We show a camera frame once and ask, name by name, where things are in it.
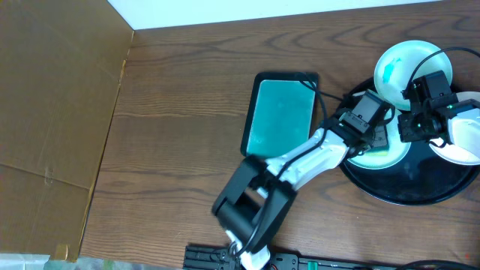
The white plate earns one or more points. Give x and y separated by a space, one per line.
455 155

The mint plate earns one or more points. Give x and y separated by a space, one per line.
397 149
396 66

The round black tray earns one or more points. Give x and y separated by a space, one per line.
422 177

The green and yellow sponge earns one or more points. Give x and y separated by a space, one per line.
380 144

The black rectangular sponge tray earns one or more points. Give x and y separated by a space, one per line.
280 113

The brown cardboard panel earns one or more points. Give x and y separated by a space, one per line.
62 64

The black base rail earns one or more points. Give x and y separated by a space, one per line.
218 258

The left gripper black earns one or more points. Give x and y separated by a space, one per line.
377 139

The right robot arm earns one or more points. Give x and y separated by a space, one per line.
441 118

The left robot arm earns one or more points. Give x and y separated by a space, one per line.
255 201

